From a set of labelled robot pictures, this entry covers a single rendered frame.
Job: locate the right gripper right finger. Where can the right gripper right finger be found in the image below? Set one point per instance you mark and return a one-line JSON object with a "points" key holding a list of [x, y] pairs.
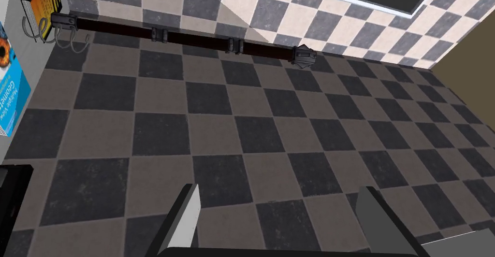
{"points": [[381, 226]]}

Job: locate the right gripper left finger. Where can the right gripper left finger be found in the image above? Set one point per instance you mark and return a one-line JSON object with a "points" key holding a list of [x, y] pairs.
{"points": [[185, 222]]}

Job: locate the blue book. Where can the blue book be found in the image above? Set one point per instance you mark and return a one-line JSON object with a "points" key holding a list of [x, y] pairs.
{"points": [[11, 91]]}

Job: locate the orange and black book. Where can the orange and black book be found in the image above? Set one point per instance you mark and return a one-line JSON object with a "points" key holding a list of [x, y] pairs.
{"points": [[42, 5]]}

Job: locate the black rail with hooks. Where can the black rail with hooks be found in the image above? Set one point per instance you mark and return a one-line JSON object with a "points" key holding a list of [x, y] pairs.
{"points": [[185, 39]]}

